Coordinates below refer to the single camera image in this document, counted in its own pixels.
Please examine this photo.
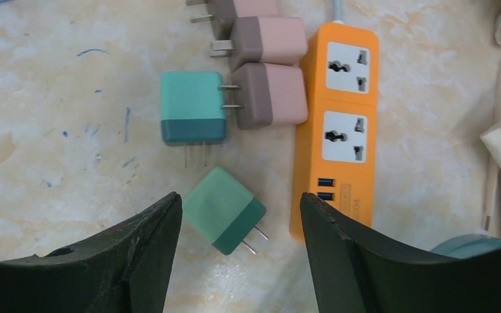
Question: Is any pink plug adapter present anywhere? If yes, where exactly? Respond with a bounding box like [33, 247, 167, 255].
[185, 0, 280, 40]
[209, 16, 308, 71]

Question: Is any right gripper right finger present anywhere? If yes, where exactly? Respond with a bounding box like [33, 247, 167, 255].
[300, 193, 501, 312]

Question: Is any green plug adapter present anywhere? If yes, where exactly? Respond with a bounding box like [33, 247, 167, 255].
[182, 166, 266, 256]

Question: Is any grey power strip cable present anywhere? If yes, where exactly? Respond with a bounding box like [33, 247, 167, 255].
[331, 0, 346, 25]

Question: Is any orange power strip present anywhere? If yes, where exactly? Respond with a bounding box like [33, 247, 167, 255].
[289, 22, 380, 243]

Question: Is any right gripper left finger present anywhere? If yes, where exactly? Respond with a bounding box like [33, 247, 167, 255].
[0, 192, 182, 312]

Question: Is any teal plastic basket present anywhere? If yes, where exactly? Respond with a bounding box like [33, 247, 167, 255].
[431, 234, 501, 259]

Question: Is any teal plug adapter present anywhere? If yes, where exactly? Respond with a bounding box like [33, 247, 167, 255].
[160, 71, 227, 167]

